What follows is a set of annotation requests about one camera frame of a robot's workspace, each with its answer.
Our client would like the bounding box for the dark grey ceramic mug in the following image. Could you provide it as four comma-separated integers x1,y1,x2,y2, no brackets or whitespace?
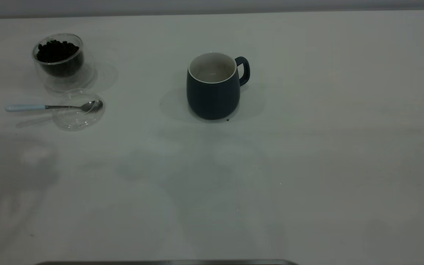
186,52,251,120

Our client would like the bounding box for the metal spoon with white handle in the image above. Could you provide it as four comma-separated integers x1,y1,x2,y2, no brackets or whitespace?
5,100,103,113

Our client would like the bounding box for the clear round glass lid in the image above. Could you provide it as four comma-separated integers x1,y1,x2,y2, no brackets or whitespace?
52,88,106,131

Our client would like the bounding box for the dark coffee beans pile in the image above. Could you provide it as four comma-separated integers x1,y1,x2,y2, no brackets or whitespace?
36,40,84,77

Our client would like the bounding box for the clear double-wall glass cup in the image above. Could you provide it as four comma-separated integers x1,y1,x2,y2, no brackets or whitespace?
32,33,95,92

